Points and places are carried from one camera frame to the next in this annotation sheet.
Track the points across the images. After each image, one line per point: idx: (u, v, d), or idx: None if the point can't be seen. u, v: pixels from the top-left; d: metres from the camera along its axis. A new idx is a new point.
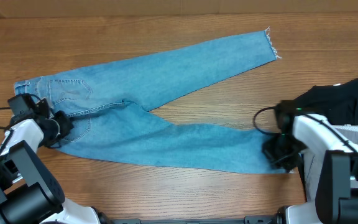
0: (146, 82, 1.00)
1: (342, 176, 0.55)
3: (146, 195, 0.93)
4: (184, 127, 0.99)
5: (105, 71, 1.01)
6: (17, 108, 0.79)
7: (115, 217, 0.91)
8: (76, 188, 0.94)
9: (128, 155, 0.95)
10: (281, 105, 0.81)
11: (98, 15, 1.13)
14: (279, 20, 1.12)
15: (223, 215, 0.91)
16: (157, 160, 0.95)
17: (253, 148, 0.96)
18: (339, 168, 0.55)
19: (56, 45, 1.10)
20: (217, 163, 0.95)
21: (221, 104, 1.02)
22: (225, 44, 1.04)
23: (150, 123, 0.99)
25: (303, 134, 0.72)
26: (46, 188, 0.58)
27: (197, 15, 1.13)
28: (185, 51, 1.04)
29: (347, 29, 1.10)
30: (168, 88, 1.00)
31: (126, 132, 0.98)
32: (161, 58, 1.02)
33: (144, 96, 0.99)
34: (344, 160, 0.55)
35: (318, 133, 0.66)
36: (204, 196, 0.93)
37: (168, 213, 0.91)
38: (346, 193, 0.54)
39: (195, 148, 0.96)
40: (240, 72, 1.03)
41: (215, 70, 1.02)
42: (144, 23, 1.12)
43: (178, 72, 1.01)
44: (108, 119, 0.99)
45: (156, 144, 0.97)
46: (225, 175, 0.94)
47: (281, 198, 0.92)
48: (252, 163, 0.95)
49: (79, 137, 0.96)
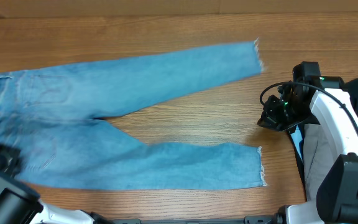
0: (127, 85, 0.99)
1: (353, 182, 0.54)
3: (146, 195, 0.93)
4: (154, 148, 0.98)
5: (89, 71, 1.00)
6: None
7: (115, 217, 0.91)
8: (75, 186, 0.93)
9: (99, 181, 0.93)
10: (301, 70, 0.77)
11: (98, 15, 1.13)
14: (279, 20, 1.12)
15: (223, 216, 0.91)
16: (128, 183, 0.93)
17: (225, 163, 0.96)
18: (352, 175, 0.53)
19: (56, 45, 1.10)
20: (189, 182, 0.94)
21: (221, 103, 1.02)
22: (213, 53, 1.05)
23: (119, 142, 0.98)
25: (318, 111, 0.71)
26: (16, 187, 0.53)
27: (198, 15, 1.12)
28: (171, 58, 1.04)
29: (347, 29, 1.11)
30: (148, 94, 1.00)
31: (94, 154, 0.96)
32: (146, 62, 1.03)
33: (122, 99, 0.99)
34: (357, 167, 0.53)
35: (335, 120, 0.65)
36: (204, 196, 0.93)
37: (169, 213, 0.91)
38: (350, 200, 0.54)
39: (168, 165, 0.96)
40: (222, 83, 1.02)
41: (199, 80, 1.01)
42: (145, 23, 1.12)
43: (160, 78, 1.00)
44: (74, 140, 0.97)
45: (126, 167, 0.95)
46: (201, 194, 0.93)
47: (281, 198, 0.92)
48: (225, 179, 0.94)
49: (45, 165, 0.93)
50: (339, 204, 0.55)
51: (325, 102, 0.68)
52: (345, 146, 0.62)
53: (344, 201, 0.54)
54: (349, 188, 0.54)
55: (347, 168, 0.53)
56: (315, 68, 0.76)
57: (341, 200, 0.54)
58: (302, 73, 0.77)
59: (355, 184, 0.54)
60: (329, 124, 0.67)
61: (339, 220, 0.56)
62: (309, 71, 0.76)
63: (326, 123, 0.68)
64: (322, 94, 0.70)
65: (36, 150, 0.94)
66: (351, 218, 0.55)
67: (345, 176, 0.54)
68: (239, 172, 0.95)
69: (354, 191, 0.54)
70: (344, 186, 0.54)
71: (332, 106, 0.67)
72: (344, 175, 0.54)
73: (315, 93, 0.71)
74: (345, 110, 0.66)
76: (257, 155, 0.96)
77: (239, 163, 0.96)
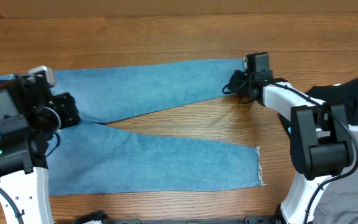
0: (112, 94, 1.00)
1: (309, 125, 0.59)
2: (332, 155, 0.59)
3: (146, 195, 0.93)
4: (148, 143, 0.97)
5: (74, 79, 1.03)
6: None
7: (115, 217, 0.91)
8: (75, 187, 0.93)
9: (97, 183, 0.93)
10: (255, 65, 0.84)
11: (98, 16, 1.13)
14: (279, 20, 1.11)
15: (223, 215, 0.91)
16: (126, 185, 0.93)
17: (224, 162, 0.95)
18: (306, 120, 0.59)
19: (56, 45, 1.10)
20: (187, 183, 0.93)
21: (220, 103, 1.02)
22: (199, 67, 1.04)
23: (107, 137, 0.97)
25: (273, 103, 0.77)
26: None
27: (197, 15, 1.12)
28: (157, 69, 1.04)
29: (347, 29, 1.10)
30: (133, 103, 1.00)
31: (85, 153, 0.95)
32: (133, 72, 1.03)
33: (107, 108, 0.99)
34: (307, 112, 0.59)
35: (283, 96, 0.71)
36: (204, 196, 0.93)
37: (169, 213, 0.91)
38: (313, 142, 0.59)
39: (163, 167, 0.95)
40: (209, 98, 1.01)
41: (184, 93, 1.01)
42: (144, 23, 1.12)
43: (146, 89, 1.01)
44: (61, 144, 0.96)
45: (123, 164, 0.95)
46: (199, 195, 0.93)
47: (281, 198, 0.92)
48: (222, 180, 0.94)
49: None
50: (304, 150, 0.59)
51: (273, 91, 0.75)
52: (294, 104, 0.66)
53: (309, 145, 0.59)
54: (309, 133, 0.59)
55: (300, 116, 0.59)
56: (265, 63, 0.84)
57: (306, 145, 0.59)
58: (254, 68, 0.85)
59: (312, 127, 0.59)
60: (281, 104, 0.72)
61: (312, 167, 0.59)
62: (260, 66, 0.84)
63: (280, 104, 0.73)
64: (270, 86, 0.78)
65: None
66: (322, 161, 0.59)
67: (301, 123, 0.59)
68: (237, 172, 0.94)
69: (314, 134, 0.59)
70: (303, 132, 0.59)
71: (279, 90, 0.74)
72: (299, 122, 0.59)
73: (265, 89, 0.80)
74: (289, 90, 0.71)
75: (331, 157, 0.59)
76: (254, 155, 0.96)
77: (235, 162, 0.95)
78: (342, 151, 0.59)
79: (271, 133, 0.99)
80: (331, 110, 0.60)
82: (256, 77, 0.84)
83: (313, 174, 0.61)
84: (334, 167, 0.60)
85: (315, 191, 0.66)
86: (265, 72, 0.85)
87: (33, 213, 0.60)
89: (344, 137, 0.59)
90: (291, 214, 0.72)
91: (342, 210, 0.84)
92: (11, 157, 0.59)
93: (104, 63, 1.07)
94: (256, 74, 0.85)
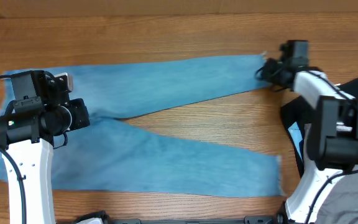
0: (131, 89, 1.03)
1: (333, 115, 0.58)
2: (347, 150, 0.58)
3: (146, 195, 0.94)
4: (167, 142, 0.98)
5: (94, 73, 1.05)
6: (20, 86, 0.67)
7: (115, 217, 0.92)
8: (76, 187, 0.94)
9: (116, 179, 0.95)
10: (293, 50, 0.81)
11: (98, 15, 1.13)
14: (279, 20, 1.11)
15: (223, 215, 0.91)
16: (145, 185, 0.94)
17: (242, 168, 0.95)
18: (330, 111, 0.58)
19: (56, 45, 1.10)
20: (206, 188, 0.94)
21: (221, 103, 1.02)
22: (217, 64, 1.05)
23: (127, 135, 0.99)
25: (301, 89, 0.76)
26: None
27: (197, 15, 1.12)
28: (174, 66, 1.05)
29: (347, 28, 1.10)
30: (152, 99, 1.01)
31: (105, 149, 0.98)
32: (150, 69, 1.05)
33: (127, 103, 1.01)
34: (334, 104, 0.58)
35: (314, 84, 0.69)
36: (204, 196, 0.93)
37: (169, 213, 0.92)
38: (333, 131, 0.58)
39: (181, 170, 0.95)
40: (227, 94, 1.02)
41: (202, 89, 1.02)
42: (144, 23, 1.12)
43: (164, 85, 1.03)
44: (83, 141, 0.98)
45: (143, 163, 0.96)
46: (200, 195, 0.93)
47: (281, 198, 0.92)
48: (242, 186, 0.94)
49: (61, 167, 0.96)
50: (322, 137, 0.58)
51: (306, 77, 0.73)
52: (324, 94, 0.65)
53: (328, 134, 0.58)
54: (329, 124, 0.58)
55: (325, 106, 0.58)
56: (304, 50, 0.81)
57: (324, 132, 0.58)
58: (293, 54, 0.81)
59: (334, 119, 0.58)
60: (311, 93, 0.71)
61: (324, 156, 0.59)
62: (299, 53, 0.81)
63: (308, 91, 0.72)
64: (303, 73, 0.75)
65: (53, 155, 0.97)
66: (336, 152, 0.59)
67: (325, 111, 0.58)
68: (257, 178, 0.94)
69: (335, 126, 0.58)
70: (325, 120, 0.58)
71: (311, 78, 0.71)
72: (324, 112, 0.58)
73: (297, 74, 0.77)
74: (322, 79, 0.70)
75: (347, 151, 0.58)
76: (275, 163, 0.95)
77: (255, 169, 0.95)
78: None
79: (271, 133, 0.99)
80: None
82: (293, 61, 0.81)
83: (322, 162, 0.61)
84: (346, 160, 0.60)
85: (323, 183, 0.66)
86: (302, 60, 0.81)
87: (35, 180, 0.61)
89: None
90: (296, 208, 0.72)
91: (342, 210, 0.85)
92: (22, 129, 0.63)
93: (104, 63, 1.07)
94: (293, 60, 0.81)
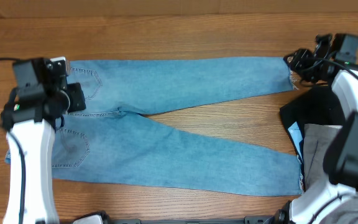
0: (155, 86, 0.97)
1: None
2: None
3: (146, 195, 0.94)
4: (190, 139, 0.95)
5: (119, 68, 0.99)
6: (21, 73, 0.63)
7: (115, 217, 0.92)
8: (76, 188, 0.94)
9: (137, 173, 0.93)
10: (339, 43, 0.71)
11: (98, 15, 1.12)
14: (279, 20, 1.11)
15: (223, 215, 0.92)
16: (166, 180, 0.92)
17: (264, 168, 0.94)
18: None
19: (57, 45, 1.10)
20: (227, 185, 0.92)
21: (221, 103, 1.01)
22: (243, 64, 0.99)
23: (150, 130, 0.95)
25: (337, 88, 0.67)
26: None
27: (197, 15, 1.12)
28: (201, 63, 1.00)
29: (346, 29, 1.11)
30: (176, 96, 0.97)
31: (127, 144, 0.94)
32: (176, 66, 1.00)
33: (151, 99, 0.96)
34: None
35: (353, 90, 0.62)
36: (204, 196, 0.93)
37: (169, 213, 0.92)
38: (355, 150, 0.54)
39: (202, 166, 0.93)
40: (252, 95, 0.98)
41: (227, 89, 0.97)
42: (144, 23, 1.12)
43: (189, 83, 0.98)
44: (105, 134, 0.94)
45: (165, 158, 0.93)
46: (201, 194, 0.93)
47: (281, 198, 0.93)
48: (261, 185, 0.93)
49: (81, 160, 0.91)
50: (344, 152, 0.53)
51: (347, 78, 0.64)
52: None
53: (350, 151, 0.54)
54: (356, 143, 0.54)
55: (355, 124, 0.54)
56: (354, 44, 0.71)
57: (346, 149, 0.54)
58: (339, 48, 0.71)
59: None
60: (345, 97, 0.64)
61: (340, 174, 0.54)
62: (348, 47, 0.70)
63: (344, 96, 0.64)
64: (345, 72, 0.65)
65: (70, 147, 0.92)
66: (356, 172, 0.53)
67: (353, 127, 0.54)
68: (276, 178, 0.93)
69: None
70: (350, 136, 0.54)
71: (352, 81, 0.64)
72: (352, 128, 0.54)
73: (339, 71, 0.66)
74: None
75: None
76: (296, 163, 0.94)
77: (278, 170, 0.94)
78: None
79: (271, 134, 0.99)
80: None
82: (337, 56, 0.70)
83: (338, 179, 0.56)
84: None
85: (331, 198, 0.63)
86: (349, 56, 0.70)
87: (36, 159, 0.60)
89: None
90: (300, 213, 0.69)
91: None
92: (25, 114, 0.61)
93: None
94: (338, 54, 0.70)
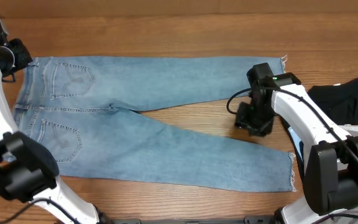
0: (148, 84, 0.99)
1: (331, 168, 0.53)
2: (350, 193, 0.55)
3: (146, 195, 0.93)
4: (181, 135, 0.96)
5: (113, 65, 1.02)
6: None
7: (115, 217, 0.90)
8: (76, 187, 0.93)
9: (128, 170, 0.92)
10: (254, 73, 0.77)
11: (98, 16, 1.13)
14: (279, 20, 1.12)
15: (223, 215, 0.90)
16: (157, 176, 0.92)
17: (255, 164, 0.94)
18: (327, 163, 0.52)
19: (56, 45, 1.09)
20: (218, 181, 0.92)
21: (219, 103, 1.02)
22: (237, 64, 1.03)
23: (143, 126, 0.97)
25: (281, 109, 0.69)
26: (46, 168, 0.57)
27: (197, 15, 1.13)
28: (194, 62, 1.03)
29: (346, 28, 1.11)
30: (169, 94, 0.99)
31: (120, 139, 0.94)
32: (169, 64, 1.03)
33: (143, 97, 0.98)
34: (330, 155, 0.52)
35: (297, 112, 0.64)
36: (204, 196, 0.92)
37: (168, 213, 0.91)
38: (334, 185, 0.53)
39: (194, 162, 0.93)
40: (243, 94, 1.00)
41: (220, 88, 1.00)
42: (144, 23, 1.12)
43: (182, 81, 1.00)
44: (98, 129, 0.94)
45: (156, 155, 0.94)
46: (200, 192, 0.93)
47: (282, 198, 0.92)
48: (253, 181, 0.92)
49: (73, 156, 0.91)
50: (325, 192, 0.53)
51: (285, 98, 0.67)
52: (313, 134, 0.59)
53: (329, 188, 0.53)
54: (344, 193, 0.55)
55: (322, 158, 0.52)
56: (265, 68, 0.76)
57: (326, 190, 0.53)
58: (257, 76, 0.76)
59: (335, 170, 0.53)
60: (293, 119, 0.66)
61: (330, 210, 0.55)
62: (263, 72, 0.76)
63: (291, 118, 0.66)
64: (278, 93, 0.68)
65: (63, 142, 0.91)
66: (341, 199, 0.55)
67: (323, 166, 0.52)
68: (269, 175, 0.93)
69: (335, 180, 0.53)
70: (324, 178, 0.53)
71: (292, 101, 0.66)
72: (339, 191, 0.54)
73: (273, 93, 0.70)
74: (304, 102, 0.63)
75: (346, 187, 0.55)
76: (288, 160, 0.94)
77: (270, 166, 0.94)
78: None
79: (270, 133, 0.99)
80: (356, 147, 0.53)
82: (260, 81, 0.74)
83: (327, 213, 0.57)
84: (353, 204, 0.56)
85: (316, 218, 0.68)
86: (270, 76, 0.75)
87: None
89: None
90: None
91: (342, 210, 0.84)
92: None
93: None
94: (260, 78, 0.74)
